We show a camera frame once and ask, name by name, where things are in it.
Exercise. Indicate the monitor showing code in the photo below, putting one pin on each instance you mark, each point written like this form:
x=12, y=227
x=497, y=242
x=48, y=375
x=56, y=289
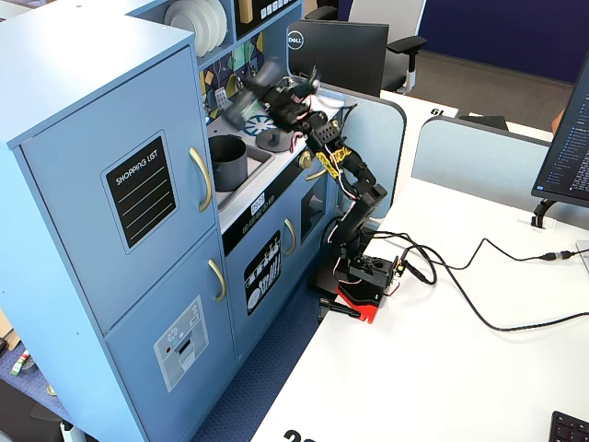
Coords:
x=570, y=152

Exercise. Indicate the black monitor mount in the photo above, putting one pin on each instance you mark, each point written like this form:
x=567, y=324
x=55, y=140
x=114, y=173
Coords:
x=542, y=214

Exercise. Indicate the black table clamp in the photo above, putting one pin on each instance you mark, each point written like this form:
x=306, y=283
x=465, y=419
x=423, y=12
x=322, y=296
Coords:
x=340, y=308

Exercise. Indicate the gray cylindrical pot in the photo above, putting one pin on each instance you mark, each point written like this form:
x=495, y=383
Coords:
x=227, y=166

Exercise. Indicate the brown cardboard box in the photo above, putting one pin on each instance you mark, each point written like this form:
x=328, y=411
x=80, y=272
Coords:
x=7, y=331

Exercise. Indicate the white plate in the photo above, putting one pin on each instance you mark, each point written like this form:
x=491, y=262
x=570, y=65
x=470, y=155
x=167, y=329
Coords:
x=184, y=18
x=224, y=23
x=212, y=23

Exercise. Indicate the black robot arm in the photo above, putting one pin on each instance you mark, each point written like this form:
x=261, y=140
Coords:
x=363, y=184

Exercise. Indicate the light blue desk divider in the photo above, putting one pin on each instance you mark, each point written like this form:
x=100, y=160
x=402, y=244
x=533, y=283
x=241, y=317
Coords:
x=460, y=156
x=377, y=138

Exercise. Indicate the red and black robot base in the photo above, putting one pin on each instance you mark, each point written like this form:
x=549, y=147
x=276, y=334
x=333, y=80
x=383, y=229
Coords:
x=363, y=299

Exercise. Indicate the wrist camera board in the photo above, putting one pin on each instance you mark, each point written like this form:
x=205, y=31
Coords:
x=301, y=87

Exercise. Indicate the gray laptop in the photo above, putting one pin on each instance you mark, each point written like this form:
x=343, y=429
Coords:
x=583, y=258

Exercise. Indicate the black Dell monitor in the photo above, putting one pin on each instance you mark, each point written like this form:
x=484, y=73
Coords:
x=340, y=55

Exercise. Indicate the steel slotted spatula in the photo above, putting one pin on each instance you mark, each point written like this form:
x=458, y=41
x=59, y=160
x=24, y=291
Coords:
x=221, y=99

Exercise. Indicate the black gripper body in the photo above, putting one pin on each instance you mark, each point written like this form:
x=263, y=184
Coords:
x=272, y=98

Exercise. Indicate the gray salt shaker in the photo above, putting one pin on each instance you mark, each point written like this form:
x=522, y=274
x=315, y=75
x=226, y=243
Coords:
x=244, y=108

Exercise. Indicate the white office chair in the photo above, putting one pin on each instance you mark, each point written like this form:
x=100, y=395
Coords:
x=386, y=14

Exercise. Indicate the gold stove knob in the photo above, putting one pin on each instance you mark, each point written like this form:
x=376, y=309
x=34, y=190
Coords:
x=304, y=161

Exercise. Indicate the black office chair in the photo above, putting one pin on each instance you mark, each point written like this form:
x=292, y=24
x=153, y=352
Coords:
x=322, y=11

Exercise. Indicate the dark gray pot lid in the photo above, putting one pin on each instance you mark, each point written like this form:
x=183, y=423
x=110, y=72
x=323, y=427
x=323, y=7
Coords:
x=271, y=142

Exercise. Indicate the black keyboard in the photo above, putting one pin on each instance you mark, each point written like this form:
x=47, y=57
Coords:
x=570, y=430

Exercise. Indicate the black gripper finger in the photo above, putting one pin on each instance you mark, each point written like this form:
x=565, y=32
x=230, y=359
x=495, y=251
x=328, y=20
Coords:
x=272, y=120
x=268, y=93

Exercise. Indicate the blue toy kitchen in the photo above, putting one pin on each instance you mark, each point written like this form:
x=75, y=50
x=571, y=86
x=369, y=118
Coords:
x=92, y=69

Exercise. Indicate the red green striped item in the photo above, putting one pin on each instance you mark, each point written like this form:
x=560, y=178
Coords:
x=19, y=364

